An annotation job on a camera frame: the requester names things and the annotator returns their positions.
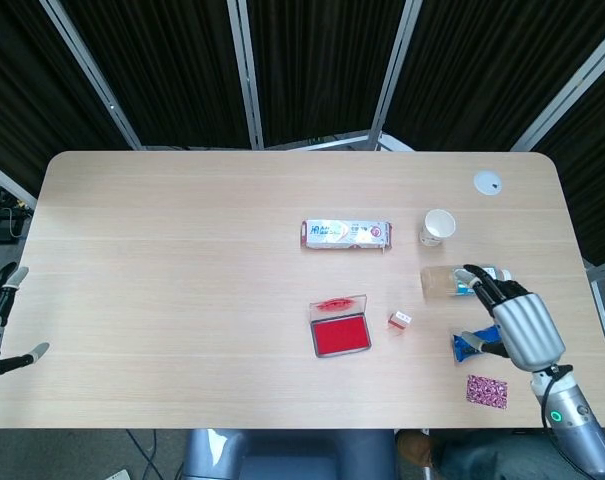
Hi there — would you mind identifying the white round cup lid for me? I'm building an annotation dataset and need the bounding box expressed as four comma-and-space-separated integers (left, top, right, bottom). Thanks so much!
472, 171, 503, 197

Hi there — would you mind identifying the white paper cup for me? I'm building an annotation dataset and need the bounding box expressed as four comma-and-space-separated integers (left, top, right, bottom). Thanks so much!
420, 208, 457, 248

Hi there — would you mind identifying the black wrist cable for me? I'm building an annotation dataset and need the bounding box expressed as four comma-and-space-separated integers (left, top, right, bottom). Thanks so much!
534, 366, 574, 432

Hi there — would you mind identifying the pink patterned card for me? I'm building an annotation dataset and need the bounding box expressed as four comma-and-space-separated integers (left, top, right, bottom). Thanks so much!
465, 374, 510, 411

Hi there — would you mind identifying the blue snack packet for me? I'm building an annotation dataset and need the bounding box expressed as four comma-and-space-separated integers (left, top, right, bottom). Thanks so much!
449, 323, 504, 367

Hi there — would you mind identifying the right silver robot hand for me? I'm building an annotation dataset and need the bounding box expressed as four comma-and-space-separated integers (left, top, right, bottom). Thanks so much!
455, 263, 567, 372

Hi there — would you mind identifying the red ink pad clear lid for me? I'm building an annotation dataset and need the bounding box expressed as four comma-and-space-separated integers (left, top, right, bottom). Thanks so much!
308, 293, 373, 359

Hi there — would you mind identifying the blue grey robot torso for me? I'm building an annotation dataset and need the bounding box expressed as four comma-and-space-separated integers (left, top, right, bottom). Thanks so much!
183, 428, 399, 480

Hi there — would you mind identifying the dark folding screen panel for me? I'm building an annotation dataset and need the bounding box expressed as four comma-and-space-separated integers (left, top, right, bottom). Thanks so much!
44, 0, 257, 151
514, 49, 605, 281
0, 0, 143, 211
234, 0, 416, 150
379, 0, 605, 152

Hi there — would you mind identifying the white pink toothpaste box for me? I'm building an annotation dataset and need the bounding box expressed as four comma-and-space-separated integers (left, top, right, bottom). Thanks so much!
299, 218, 395, 252

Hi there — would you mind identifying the red white stamp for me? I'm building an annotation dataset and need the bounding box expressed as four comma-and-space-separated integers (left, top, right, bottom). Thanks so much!
387, 309, 414, 334

